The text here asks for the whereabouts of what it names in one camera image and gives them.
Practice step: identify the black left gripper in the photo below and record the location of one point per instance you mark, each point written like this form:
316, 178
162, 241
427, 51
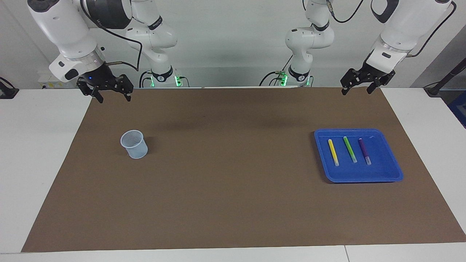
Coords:
378, 74

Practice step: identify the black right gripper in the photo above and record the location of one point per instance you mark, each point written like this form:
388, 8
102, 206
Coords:
100, 78

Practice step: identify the purple pen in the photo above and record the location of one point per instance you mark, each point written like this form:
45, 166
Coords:
363, 147

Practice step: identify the green pen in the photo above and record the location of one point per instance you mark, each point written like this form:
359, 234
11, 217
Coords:
349, 148

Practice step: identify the yellow pen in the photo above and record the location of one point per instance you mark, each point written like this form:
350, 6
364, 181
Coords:
332, 151

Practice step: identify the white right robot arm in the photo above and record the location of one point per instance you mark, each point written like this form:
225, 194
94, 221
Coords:
62, 25

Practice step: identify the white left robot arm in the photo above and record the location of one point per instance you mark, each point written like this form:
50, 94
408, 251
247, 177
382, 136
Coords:
407, 25

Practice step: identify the translucent plastic cup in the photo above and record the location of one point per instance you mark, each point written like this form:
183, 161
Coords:
136, 151

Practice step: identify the black stand pole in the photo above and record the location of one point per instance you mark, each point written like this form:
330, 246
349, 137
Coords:
446, 78

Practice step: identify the blue plastic tray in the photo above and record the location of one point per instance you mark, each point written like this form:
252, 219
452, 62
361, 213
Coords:
378, 171

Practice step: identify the blue object beside table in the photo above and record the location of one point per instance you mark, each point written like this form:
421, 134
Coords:
459, 105

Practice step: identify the black table clamp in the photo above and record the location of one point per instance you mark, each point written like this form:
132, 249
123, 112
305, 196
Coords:
7, 92

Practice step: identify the brown table mat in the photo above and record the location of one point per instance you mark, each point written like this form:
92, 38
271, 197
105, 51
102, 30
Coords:
233, 182

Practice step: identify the white wall power strip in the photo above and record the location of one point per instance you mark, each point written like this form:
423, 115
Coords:
47, 83

